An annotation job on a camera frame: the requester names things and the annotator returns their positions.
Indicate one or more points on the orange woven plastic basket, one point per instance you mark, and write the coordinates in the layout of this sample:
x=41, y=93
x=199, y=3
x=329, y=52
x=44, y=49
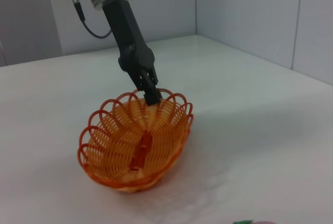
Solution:
x=135, y=143

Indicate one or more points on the pink plush peach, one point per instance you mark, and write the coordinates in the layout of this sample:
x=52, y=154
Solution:
x=265, y=222

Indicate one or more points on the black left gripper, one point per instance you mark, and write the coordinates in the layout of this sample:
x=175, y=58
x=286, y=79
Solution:
x=127, y=39

